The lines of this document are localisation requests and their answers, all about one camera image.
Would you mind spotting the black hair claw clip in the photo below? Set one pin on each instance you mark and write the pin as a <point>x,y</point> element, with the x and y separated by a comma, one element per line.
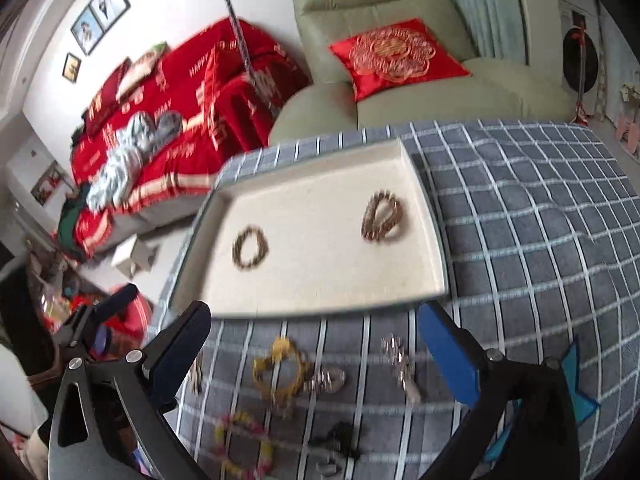
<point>340,435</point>

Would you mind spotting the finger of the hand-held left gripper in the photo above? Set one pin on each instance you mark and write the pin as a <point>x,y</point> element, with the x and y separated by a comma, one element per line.
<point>102,342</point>
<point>120,300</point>

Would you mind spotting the white box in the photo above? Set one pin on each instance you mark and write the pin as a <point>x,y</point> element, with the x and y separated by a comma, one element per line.
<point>132,257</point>

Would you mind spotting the pale blue clothes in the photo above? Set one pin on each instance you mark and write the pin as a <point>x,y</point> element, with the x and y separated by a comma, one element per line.
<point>125,160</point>

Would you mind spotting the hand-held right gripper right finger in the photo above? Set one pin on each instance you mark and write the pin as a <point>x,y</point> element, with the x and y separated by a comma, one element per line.
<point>445,355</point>

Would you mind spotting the long silver hair clip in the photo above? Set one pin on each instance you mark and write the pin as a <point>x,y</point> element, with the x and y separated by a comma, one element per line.
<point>402,367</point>

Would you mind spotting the silver heart brooch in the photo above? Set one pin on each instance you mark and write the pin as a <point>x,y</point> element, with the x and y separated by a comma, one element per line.
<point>327,380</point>

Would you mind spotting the beige jewelry tray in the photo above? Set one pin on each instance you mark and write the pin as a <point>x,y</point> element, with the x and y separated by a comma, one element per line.
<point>320,220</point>

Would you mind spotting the pale blue curtain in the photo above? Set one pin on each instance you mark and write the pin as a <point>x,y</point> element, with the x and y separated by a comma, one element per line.
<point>475,5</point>

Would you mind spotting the dark green cloth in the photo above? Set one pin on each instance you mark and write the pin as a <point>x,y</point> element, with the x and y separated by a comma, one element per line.
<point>70,220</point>

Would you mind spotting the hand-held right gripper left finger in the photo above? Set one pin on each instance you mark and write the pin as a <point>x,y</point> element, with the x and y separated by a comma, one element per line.
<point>170,360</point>

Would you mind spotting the blue star patch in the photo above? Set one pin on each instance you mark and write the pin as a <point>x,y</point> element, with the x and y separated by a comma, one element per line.
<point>580,395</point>

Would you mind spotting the bronze hair pin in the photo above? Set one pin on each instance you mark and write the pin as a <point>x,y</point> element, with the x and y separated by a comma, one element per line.
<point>196,377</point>

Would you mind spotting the red embroidered cushion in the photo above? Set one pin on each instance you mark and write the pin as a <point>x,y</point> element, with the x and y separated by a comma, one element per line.
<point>395,55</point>

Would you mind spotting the unframed wall photo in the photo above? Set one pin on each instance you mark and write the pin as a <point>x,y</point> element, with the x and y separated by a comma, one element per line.
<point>47,185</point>

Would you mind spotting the pink fabric item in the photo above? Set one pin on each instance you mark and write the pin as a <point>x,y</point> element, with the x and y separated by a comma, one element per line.
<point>627,130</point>

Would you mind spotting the printed photo pillow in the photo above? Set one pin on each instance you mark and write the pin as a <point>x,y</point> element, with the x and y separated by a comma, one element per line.
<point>142,67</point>

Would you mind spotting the red round container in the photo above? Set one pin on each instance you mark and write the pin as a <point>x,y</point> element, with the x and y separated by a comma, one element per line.
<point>132,320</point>

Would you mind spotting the red velvet pillow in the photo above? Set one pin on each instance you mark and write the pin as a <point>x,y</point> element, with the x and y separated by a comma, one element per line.
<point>245,110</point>

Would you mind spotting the small black framed picture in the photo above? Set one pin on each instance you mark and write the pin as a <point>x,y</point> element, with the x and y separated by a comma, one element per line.
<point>71,66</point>

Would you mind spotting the grey checked blanket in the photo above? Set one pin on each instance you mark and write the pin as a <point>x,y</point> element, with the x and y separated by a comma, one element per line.
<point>525,240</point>

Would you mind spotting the white washing machine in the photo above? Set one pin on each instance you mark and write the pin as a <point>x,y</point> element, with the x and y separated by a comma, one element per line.
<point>580,60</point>

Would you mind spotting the red printed blanket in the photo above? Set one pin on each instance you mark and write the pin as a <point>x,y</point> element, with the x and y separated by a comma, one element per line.
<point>185,75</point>

